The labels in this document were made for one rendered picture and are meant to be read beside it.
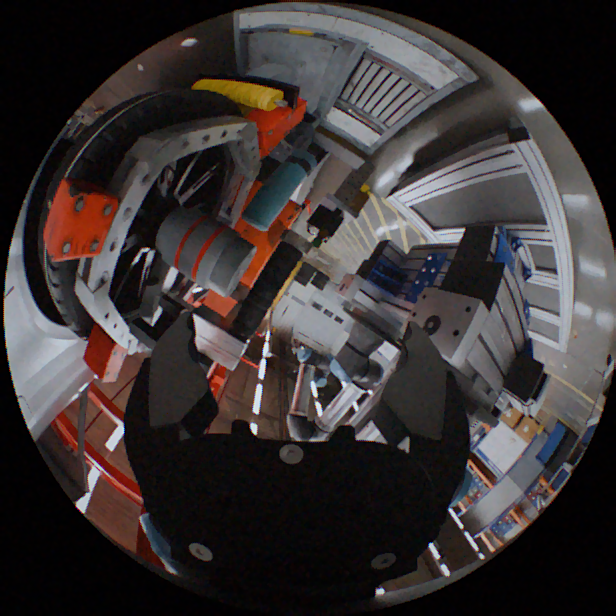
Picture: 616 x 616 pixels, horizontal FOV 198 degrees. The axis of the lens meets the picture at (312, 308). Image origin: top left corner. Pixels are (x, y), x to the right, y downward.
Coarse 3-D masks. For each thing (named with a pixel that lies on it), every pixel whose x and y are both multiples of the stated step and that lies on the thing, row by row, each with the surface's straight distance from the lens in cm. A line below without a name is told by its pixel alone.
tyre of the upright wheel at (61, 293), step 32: (160, 96) 38; (192, 96) 39; (224, 96) 46; (96, 128) 42; (128, 128) 32; (160, 128) 36; (64, 160) 48; (96, 160) 31; (224, 192) 71; (64, 288) 37; (64, 320) 42
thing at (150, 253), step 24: (168, 168) 46; (192, 168) 74; (216, 168) 63; (168, 192) 51; (192, 192) 58; (216, 192) 70; (144, 216) 47; (144, 240) 58; (120, 264) 79; (144, 264) 57; (120, 288) 53; (144, 288) 63; (120, 312) 55
